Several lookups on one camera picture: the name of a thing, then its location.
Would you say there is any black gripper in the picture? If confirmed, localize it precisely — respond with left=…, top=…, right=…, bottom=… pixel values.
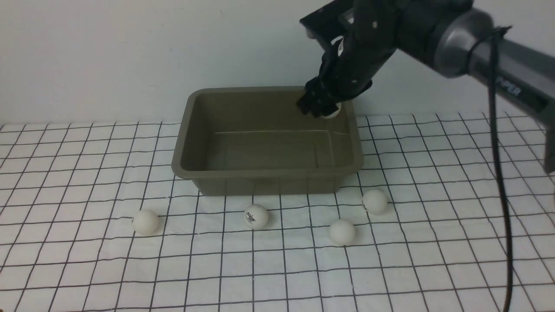
left=297, top=0, right=400, bottom=118

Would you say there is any white grid tablecloth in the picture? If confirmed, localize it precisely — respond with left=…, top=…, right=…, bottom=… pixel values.
left=0, top=111, right=555, bottom=312

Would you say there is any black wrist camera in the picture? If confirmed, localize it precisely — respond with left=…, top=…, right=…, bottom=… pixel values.
left=300, top=0, right=354, bottom=51

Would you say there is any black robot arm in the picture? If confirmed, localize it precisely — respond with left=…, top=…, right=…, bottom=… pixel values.
left=297, top=0, right=555, bottom=174

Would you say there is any olive plastic bin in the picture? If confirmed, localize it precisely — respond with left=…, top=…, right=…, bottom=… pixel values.
left=172, top=86, right=363, bottom=197

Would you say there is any white ball with logo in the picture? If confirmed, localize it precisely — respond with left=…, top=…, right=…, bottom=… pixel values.
left=244, top=204, right=269, bottom=230

